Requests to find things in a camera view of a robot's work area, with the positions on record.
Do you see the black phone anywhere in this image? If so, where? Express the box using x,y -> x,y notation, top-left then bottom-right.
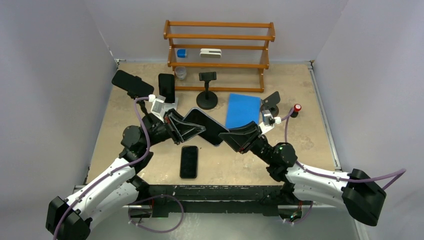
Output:
158,73 -> 176,104
183,107 -> 229,147
111,70 -> 155,100

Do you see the black smartphone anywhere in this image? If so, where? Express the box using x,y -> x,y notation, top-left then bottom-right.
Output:
179,146 -> 199,179

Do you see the white rectangular device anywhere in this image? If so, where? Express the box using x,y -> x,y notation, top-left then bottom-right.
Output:
199,48 -> 222,59

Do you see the red capped black bottle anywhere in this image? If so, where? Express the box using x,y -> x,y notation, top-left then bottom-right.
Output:
290,103 -> 302,118

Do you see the blue small box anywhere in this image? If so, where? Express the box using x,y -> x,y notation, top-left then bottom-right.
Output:
176,48 -> 188,59

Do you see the white folding phone stand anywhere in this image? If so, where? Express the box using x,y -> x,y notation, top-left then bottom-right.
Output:
164,97 -> 179,112

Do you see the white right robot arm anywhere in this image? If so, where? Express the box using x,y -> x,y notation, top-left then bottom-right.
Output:
218,121 -> 387,227

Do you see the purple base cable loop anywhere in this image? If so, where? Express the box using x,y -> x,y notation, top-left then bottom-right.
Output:
127,194 -> 185,234

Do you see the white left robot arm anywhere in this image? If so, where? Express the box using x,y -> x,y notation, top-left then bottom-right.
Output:
46,109 -> 207,240

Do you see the black phone on white stand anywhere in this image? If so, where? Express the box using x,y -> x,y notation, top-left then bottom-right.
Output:
158,73 -> 176,104

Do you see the orange wooden shelf rack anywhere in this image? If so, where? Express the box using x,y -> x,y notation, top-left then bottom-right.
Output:
163,20 -> 276,93

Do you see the black round-base phone stand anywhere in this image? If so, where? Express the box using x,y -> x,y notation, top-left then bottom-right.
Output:
196,71 -> 218,110

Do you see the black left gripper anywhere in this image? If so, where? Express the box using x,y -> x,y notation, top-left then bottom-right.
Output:
141,107 -> 205,149

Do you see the clear plastic cup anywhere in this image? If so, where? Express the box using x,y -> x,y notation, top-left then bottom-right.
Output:
174,66 -> 187,80

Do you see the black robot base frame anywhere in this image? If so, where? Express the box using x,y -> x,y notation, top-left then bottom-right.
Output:
69,184 -> 332,220

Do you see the blue rectangular mat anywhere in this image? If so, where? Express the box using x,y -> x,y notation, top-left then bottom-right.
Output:
225,93 -> 261,129

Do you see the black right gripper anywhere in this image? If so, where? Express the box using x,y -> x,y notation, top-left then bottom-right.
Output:
218,121 -> 275,165

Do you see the black phone on tripod stand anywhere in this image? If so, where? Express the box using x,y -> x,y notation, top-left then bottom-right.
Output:
111,70 -> 155,100

